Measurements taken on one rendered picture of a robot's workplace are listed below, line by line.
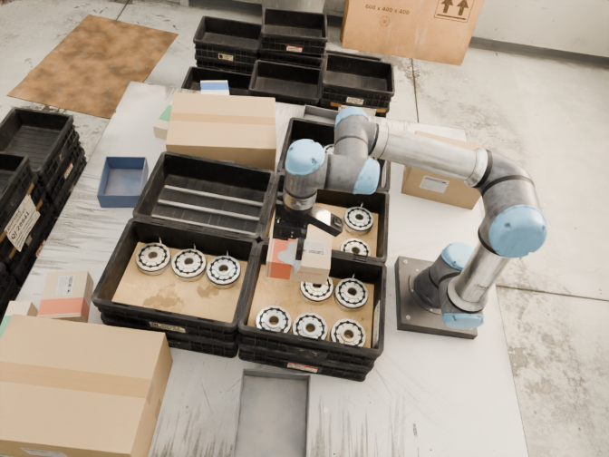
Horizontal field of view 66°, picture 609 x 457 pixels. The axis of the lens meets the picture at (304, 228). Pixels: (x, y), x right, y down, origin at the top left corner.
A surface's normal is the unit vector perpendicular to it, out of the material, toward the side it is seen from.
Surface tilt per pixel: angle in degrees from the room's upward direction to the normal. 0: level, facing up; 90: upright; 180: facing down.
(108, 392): 0
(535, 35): 90
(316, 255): 0
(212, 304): 0
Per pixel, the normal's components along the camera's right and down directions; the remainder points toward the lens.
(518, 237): -0.07, 0.72
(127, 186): 0.11, -0.60
